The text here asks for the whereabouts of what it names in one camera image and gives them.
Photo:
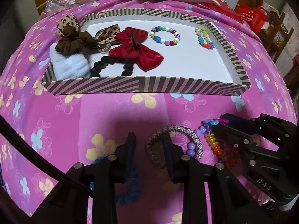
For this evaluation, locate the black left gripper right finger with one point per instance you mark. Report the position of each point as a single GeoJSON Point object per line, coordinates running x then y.
{"type": "Point", "coordinates": [173, 161]}

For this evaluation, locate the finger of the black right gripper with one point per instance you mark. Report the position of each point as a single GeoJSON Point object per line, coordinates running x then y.
{"type": "Point", "coordinates": [232, 128]}

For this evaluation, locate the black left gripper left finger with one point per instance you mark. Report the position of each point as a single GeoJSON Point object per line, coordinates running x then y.
{"type": "Point", "coordinates": [124, 161]}

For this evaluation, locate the red satin hair bow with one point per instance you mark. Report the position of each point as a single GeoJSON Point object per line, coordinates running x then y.
{"type": "Point", "coordinates": [131, 47]}

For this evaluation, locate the leopard print hair bow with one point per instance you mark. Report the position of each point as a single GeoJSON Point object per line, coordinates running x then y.
{"type": "Point", "coordinates": [73, 40]}

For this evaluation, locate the striped white jewelry tray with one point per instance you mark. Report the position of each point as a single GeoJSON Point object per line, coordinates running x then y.
{"type": "Point", "coordinates": [202, 62]}

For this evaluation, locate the pink floral bed sheet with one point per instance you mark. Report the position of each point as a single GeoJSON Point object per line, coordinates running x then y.
{"type": "Point", "coordinates": [80, 128]}

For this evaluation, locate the black hair scrunchie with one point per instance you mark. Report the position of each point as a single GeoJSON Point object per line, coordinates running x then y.
{"type": "Point", "coordinates": [128, 65]}

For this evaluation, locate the light blue fluffy scrunchie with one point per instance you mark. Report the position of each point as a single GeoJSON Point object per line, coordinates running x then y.
{"type": "Point", "coordinates": [68, 67]}

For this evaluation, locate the wooden chair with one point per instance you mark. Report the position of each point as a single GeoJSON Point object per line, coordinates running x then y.
{"type": "Point", "coordinates": [275, 37]}

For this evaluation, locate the red shopping bag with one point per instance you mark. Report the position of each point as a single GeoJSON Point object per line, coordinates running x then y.
{"type": "Point", "coordinates": [255, 17]}

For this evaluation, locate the red fabric cushion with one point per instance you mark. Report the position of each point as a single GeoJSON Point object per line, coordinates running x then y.
{"type": "Point", "coordinates": [224, 9]}

